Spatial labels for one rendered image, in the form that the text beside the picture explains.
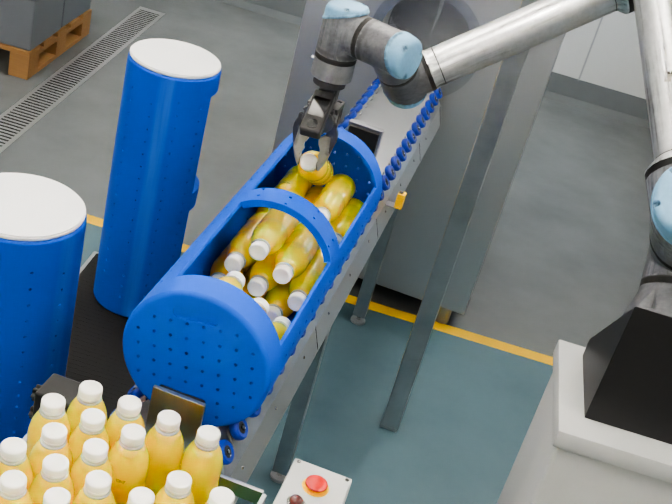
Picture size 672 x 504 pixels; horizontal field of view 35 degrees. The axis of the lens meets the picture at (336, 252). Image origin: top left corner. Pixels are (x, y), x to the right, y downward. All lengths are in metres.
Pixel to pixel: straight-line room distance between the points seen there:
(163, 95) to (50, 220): 0.95
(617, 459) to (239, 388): 0.71
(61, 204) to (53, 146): 2.52
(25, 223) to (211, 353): 0.62
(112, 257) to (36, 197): 1.12
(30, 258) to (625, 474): 1.28
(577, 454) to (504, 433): 1.78
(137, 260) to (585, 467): 1.85
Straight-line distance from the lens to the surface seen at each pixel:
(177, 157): 3.33
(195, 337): 1.91
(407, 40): 2.20
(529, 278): 4.85
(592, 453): 2.08
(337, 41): 2.25
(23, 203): 2.43
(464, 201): 3.21
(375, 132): 3.04
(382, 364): 3.97
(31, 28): 5.48
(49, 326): 2.47
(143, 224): 3.44
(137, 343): 1.97
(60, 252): 2.37
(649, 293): 2.09
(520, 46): 2.34
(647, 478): 2.14
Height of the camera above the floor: 2.26
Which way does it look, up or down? 30 degrees down
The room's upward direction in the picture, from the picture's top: 16 degrees clockwise
